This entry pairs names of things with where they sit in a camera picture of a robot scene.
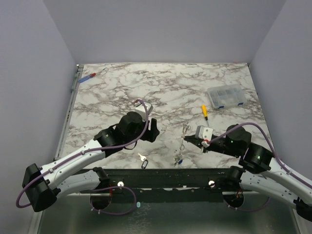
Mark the large grey metal keyring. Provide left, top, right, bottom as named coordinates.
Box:
left=174, top=123, right=191, bottom=166

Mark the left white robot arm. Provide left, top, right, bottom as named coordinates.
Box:
left=22, top=111, right=159, bottom=212

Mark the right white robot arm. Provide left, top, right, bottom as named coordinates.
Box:
left=184, top=124, right=312, bottom=221

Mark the clear plastic screw box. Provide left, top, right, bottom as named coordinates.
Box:
left=207, top=84, right=247, bottom=109

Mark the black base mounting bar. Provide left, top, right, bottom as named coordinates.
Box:
left=90, top=168, right=240, bottom=203

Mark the blue red screwdriver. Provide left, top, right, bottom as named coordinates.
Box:
left=78, top=72, right=101, bottom=84

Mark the yellow handled screwdriver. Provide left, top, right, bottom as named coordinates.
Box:
left=201, top=105, right=209, bottom=127

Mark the left aluminium rail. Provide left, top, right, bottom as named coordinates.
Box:
left=53, top=64, right=84, bottom=161

